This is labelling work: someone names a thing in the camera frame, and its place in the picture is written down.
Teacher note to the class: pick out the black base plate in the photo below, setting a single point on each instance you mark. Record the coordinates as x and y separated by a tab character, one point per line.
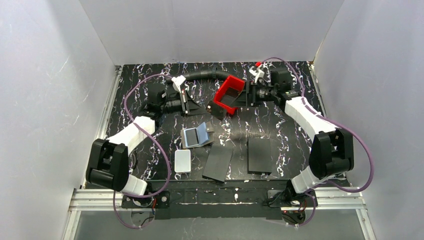
160	201
277	198

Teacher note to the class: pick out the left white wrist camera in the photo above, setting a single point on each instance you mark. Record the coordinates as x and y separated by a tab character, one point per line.
177	83

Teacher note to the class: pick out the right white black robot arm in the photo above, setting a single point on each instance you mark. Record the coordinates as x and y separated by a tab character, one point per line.
332	147

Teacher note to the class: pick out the black card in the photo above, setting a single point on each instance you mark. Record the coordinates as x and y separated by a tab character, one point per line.
259	156
217	163

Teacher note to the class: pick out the black card left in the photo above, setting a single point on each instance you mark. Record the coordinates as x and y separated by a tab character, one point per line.
217	163

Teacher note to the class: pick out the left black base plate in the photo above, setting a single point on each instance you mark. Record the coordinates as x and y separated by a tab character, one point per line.
160	201

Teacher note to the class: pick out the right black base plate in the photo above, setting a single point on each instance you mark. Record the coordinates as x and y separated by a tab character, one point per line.
277	198

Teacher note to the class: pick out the red plastic tray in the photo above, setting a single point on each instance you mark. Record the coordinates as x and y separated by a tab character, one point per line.
228	92

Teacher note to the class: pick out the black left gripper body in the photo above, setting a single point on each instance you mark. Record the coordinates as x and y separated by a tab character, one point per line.
185	102

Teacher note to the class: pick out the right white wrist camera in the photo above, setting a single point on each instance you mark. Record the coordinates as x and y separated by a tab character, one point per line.
257	72

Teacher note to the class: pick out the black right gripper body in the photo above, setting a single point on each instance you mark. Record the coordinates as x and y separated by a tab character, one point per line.
247	94

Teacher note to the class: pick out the black card right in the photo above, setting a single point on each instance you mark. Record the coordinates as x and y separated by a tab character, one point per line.
259	156

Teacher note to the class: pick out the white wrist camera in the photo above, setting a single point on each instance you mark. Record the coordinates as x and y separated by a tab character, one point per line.
177	83
257	72

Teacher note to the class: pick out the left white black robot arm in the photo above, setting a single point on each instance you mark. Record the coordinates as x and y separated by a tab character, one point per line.
108	164

